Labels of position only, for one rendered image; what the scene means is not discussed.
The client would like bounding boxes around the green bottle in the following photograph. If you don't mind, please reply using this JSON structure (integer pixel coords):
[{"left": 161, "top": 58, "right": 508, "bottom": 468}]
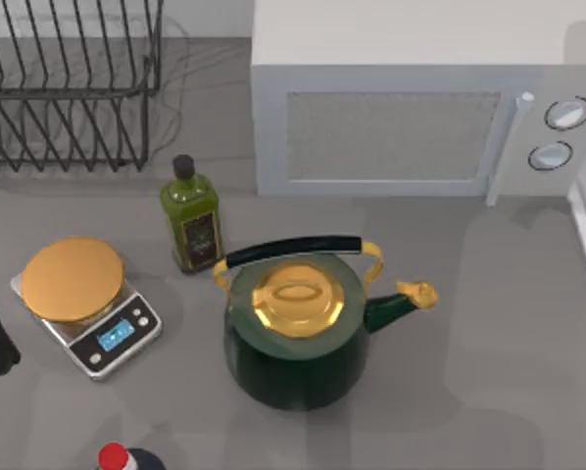
[{"left": 160, "top": 154, "right": 225, "bottom": 275}]

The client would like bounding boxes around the green and gold kettle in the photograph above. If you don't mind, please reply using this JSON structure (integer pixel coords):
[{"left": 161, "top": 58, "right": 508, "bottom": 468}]
[{"left": 212, "top": 235, "right": 439, "bottom": 411}]

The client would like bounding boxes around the microwave door handle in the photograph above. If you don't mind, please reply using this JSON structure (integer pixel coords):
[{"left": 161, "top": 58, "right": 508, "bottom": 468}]
[{"left": 485, "top": 91, "right": 536, "bottom": 208}]

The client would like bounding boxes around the pale microwave oven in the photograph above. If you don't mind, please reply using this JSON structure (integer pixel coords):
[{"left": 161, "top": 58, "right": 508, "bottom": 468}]
[{"left": 250, "top": 0, "right": 586, "bottom": 207}]

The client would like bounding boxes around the kitchen scale with gold plate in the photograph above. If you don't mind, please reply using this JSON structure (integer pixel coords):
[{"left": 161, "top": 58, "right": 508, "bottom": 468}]
[{"left": 10, "top": 236, "right": 164, "bottom": 382}]

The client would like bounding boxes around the microwave knob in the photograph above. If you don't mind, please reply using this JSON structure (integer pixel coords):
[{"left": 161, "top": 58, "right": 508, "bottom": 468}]
[
  {"left": 527, "top": 140, "right": 574, "bottom": 171},
  {"left": 544, "top": 95, "right": 586, "bottom": 132}
]

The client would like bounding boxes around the black wire dish rack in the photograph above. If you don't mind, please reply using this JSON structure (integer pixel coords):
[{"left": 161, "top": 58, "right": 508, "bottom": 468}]
[{"left": 0, "top": 0, "right": 166, "bottom": 173}]

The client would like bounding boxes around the dark bottle with red cap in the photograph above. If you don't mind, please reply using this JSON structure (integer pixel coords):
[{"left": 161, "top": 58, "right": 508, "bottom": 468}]
[{"left": 96, "top": 442, "right": 168, "bottom": 470}]

